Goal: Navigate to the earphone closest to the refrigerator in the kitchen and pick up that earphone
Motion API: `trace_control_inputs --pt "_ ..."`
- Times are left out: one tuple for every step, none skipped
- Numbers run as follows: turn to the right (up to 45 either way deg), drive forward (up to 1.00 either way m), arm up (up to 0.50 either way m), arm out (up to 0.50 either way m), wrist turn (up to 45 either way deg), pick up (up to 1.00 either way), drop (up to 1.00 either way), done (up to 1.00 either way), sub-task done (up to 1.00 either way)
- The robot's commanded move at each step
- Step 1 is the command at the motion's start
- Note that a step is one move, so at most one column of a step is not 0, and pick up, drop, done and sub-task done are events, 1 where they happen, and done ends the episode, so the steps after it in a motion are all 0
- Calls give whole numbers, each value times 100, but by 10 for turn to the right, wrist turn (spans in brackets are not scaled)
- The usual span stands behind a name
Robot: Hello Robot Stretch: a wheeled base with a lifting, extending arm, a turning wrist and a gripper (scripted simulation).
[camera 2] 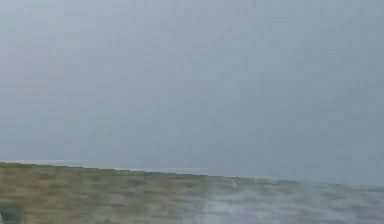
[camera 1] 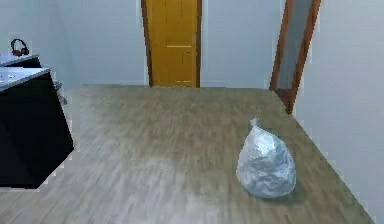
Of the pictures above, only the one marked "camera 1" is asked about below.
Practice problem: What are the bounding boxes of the black kitchen counter cabinet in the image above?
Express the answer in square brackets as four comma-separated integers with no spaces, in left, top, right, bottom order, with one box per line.
[0,54,75,190]

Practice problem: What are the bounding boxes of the yellow wooden room door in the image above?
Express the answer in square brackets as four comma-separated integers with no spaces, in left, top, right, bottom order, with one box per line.
[141,0,203,89]

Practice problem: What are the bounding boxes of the white tied garbage bag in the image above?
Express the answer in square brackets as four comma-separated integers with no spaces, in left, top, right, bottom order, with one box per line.
[235,117,297,200]

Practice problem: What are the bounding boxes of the brown framed open door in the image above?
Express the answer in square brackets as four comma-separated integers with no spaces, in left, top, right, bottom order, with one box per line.
[269,0,322,115]

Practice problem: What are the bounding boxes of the black red headphones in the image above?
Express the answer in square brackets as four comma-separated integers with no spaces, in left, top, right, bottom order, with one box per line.
[10,38,30,58]

